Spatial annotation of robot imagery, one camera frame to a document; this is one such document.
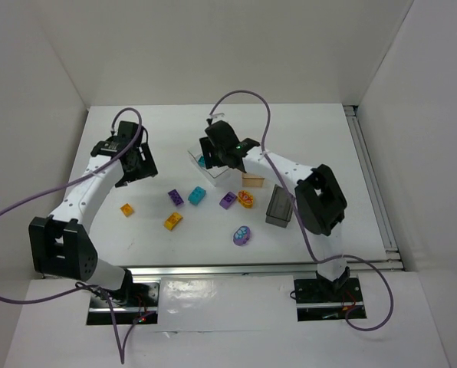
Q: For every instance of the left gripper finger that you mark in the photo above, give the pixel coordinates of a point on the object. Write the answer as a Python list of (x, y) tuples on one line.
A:
[(128, 177), (147, 163)]

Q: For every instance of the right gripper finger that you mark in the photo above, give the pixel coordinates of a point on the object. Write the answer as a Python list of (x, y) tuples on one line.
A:
[(208, 153), (239, 164)]

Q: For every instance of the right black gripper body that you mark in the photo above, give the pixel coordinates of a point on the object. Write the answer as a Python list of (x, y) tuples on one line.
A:
[(208, 152)]

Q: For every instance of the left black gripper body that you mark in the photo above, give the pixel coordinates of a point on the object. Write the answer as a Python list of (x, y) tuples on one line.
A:
[(141, 171)]

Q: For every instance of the teal rounded lego brick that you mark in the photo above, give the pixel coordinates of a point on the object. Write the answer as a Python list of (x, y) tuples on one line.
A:
[(196, 195)]

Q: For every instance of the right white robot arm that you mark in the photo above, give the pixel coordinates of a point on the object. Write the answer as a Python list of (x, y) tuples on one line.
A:
[(316, 198)]

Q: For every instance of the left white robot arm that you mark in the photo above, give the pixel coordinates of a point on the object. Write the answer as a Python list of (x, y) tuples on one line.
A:
[(60, 242)]

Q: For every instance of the clear plastic container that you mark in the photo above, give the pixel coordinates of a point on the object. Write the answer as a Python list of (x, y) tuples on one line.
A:
[(217, 176)]

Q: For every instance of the orange translucent container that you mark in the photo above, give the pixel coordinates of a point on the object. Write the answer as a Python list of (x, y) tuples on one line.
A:
[(252, 181)]

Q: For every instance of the yellow butterfly lego brick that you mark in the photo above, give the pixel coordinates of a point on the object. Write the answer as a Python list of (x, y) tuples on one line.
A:
[(246, 199)]

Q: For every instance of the purple rounded lego brick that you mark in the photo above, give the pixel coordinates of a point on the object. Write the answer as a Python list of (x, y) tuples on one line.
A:
[(228, 200)]

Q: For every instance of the small yellow lego brick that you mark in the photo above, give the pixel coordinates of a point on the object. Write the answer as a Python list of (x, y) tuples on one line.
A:
[(127, 210)]

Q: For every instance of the purple flat lego brick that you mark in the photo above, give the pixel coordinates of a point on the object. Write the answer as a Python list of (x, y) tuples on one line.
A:
[(176, 198)]

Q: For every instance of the yellow curved lego brick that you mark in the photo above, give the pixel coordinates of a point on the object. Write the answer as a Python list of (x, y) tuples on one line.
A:
[(172, 221)]

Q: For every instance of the dark grey translucent container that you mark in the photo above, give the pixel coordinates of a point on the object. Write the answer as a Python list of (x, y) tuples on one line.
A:
[(279, 210)]

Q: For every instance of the purple flower lego brick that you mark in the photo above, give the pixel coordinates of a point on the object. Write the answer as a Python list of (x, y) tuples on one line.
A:
[(241, 236)]

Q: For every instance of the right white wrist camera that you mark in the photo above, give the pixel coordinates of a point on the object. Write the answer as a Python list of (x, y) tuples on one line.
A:
[(216, 116)]

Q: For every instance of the front aluminium rail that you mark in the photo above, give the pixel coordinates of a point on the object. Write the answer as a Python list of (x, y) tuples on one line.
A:
[(228, 269)]

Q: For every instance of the aluminium rail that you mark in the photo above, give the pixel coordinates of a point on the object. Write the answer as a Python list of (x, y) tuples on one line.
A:
[(228, 269), (392, 252)]

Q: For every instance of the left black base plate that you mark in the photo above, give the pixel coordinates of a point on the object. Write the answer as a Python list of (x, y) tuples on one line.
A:
[(141, 306)]

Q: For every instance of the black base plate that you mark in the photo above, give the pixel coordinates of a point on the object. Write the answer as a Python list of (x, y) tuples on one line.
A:
[(314, 302), (141, 306)]

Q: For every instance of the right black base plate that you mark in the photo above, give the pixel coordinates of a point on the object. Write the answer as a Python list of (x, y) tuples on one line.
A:
[(314, 302)]

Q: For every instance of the right aluminium rail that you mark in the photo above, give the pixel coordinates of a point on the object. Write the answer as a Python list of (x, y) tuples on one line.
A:
[(392, 252)]

